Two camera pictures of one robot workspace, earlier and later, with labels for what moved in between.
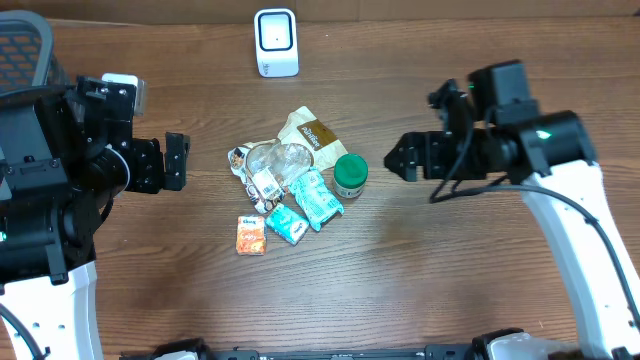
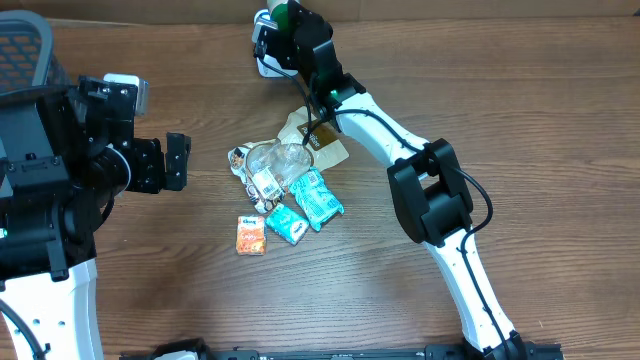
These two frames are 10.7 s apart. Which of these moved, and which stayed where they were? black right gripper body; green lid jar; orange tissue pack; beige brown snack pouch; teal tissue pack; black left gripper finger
Moved: green lid jar; black right gripper body
Stayed: orange tissue pack; black left gripper finger; teal tissue pack; beige brown snack pouch
